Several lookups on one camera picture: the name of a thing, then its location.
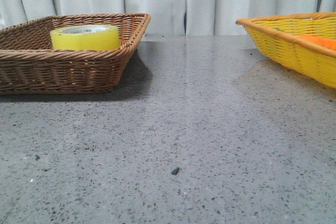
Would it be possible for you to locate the brown wicker basket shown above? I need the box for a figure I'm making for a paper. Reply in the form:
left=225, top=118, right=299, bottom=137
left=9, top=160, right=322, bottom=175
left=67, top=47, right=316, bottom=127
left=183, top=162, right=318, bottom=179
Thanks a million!
left=1, top=13, right=151, bottom=95

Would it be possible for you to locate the orange object in basket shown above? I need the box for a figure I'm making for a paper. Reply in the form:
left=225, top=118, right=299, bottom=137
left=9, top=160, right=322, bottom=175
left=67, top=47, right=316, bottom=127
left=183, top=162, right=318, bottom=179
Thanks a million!
left=298, top=35, right=336, bottom=50

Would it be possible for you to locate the small black debris chip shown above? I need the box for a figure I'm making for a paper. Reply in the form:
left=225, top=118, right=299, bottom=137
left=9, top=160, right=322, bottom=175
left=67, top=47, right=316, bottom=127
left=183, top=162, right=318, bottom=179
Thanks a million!
left=171, top=167, right=180, bottom=175

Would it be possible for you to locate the yellow wicker basket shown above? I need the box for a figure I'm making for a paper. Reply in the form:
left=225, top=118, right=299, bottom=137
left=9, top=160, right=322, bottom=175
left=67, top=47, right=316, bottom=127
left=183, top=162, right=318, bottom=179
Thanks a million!
left=236, top=12, right=335, bottom=88

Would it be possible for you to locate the yellow packing tape roll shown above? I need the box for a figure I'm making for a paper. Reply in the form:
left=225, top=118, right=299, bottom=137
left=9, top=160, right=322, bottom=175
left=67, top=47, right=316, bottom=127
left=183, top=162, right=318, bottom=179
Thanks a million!
left=50, top=24, right=120, bottom=50

